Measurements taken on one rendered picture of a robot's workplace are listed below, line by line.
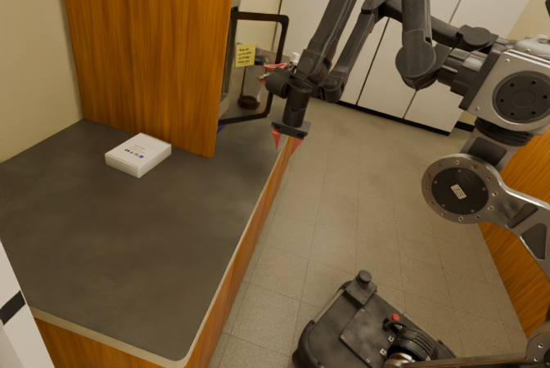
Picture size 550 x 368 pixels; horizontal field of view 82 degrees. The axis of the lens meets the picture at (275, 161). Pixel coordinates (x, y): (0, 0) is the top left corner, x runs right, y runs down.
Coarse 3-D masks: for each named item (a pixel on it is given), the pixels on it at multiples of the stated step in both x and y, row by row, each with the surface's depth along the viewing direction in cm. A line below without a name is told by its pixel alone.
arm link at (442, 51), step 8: (440, 48) 64; (448, 48) 63; (440, 56) 64; (440, 64) 64; (432, 72) 64; (408, 80) 67; (416, 80) 66; (424, 80) 67; (432, 80) 69; (416, 88) 70
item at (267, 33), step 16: (240, 16) 99; (256, 16) 102; (272, 16) 106; (288, 16) 110; (240, 32) 102; (256, 32) 105; (272, 32) 109; (256, 48) 109; (272, 48) 113; (224, 64) 105; (256, 64) 113; (272, 64) 117; (224, 80) 108; (240, 80) 112; (256, 80) 117; (224, 96) 112; (240, 96) 117; (256, 96) 122; (272, 96) 127; (224, 112) 116; (240, 112) 121; (256, 112) 126
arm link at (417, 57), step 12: (408, 0) 68; (420, 0) 67; (408, 12) 68; (420, 12) 67; (408, 24) 68; (420, 24) 67; (408, 36) 65; (420, 36) 64; (408, 48) 65; (420, 48) 64; (432, 48) 63; (396, 60) 66; (408, 60) 65; (420, 60) 64; (432, 60) 63; (408, 72) 65; (420, 72) 64; (408, 84) 72
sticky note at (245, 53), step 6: (240, 48) 105; (246, 48) 107; (252, 48) 108; (240, 54) 106; (246, 54) 108; (252, 54) 109; (240, 60) 108; (246, 60) 109; (252, 60) 111; (240, 66) 109
